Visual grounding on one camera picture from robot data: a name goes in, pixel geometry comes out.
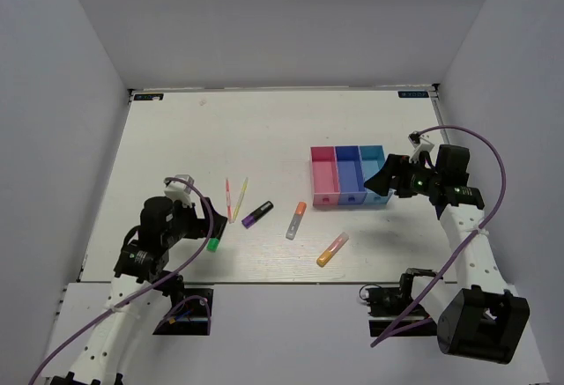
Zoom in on purple cap highlighter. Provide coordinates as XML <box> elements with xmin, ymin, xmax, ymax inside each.
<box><xmin>241</xmin><ymin>201</ymin><xmax>274</xmax><ymax>229</ymax></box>

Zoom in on light blue bin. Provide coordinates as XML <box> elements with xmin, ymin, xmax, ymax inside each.
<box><xmin>359</xmin><ymin>145</ymin><xmax>393</xmax><ymax>206</ymax></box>

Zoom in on yellow pen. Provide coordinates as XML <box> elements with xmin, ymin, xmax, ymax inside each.
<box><xmin>233</xmin><ymin>177</ymin><xmax>249</xmax><ymax>221</ymax></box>

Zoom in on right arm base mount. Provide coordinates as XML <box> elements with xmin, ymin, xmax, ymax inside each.
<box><xmin>359</xmin><ymin>268</ymin><xmax>437</xmax><ymax>338</ymax></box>

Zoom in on corner label sticker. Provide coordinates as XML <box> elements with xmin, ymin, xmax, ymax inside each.
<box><xmin>397</xmin><ymin>90</ymin><xmax>429</xmax><ymax>99</ymax></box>
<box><xmin>133</xmin><ymin>93</ymin><xmax>164</xmax><ymax>101</ymax></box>

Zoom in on green cap highlighter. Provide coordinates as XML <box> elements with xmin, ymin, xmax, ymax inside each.
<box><xmin>206</xmin><ymin>238</ymin><xmax>219</xmax><ymax>253</ymax></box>

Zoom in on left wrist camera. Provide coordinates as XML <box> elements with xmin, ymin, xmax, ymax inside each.
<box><xmin>164</xmin><ymin>174</ymin><xmax>194</xmax><ymax>207</ymax></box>

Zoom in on orange cap lead case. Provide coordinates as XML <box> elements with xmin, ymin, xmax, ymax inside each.
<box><xmin>286</xmin><ymin>202</ymin><xmax>307</xmax><ymax>241</ymax></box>

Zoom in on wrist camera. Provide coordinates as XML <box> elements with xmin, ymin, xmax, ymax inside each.
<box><xmin>408</xmin><ymin>131</ymin><xmax>434</xmax><ymax>162</ymax></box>
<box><xmin>164</xmin><ymin>174</ymin><xmax>194</xmax><ymax>207</ymax></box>

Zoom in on pink bin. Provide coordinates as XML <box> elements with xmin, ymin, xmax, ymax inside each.
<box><xmin>310</xmin><ymin>146</ymin><xmax>340</xmax><ymax>206</ymax></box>

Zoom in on pink pen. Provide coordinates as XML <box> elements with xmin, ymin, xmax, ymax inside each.
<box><xmin>225</xmin><ymin>177</ymin><xmax>233</xmax><ymax>224</ymax></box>

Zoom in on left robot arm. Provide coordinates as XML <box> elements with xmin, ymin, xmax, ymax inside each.
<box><xmin>47</xmin><ymin>192</ymin><xmax>228</xmax><ymax>384</ymax></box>

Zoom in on purple-blue bin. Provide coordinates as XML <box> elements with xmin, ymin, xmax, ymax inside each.
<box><xmin>335</xmin><ymin>146</ymin><xmax>367</xmax><ymax>205</ymax></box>

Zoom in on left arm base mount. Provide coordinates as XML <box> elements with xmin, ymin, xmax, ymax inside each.
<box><xmin>153</xmin><ymin>287</ymin><xmax>214</xmax><ymax>337</ymax></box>

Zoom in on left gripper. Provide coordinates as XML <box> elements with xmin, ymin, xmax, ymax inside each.
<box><xmin>163</xmin><ymin>196</ymin><xmax>225</xmax><ymax>246</ymax></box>

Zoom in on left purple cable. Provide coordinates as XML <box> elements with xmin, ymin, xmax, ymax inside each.
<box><xmin>26</xmin><ymin>176</ymin><xmax>220</xmax><ymax>385</ymax></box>

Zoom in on yellow cap lead case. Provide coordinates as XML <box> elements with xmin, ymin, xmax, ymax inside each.
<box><xmin>316</xmin><ymin>233</ymin><xmax>349</xmax><ymax>267</ymax></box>

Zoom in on left corner label sticker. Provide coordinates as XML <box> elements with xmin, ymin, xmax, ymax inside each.
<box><xmin>133</xmin><ymin>93</ymin><xmax>164</xmax><ymax>101</ymax></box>

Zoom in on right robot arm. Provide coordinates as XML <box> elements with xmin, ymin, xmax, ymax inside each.
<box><xmin>360</xmin><ymin>144</ymin><xmax>530</xmax><ymax>365</ymax></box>

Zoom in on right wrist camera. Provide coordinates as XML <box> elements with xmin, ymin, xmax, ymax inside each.
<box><xmin>408</xmin><ymin>131</ymin><xmax>434</xmax><ymax>162</ymax></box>

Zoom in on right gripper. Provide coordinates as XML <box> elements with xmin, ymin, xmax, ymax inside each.
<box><xmin>364</xmin><ymin>153</ymin><xmax>442</xmax><ymax>198</ymax></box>

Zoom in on right corner label sticker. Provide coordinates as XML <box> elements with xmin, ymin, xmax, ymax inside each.
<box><xmin>397</xmin><ymin>90</ymin><xmax>429</xmax><ymax>99</ymax></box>

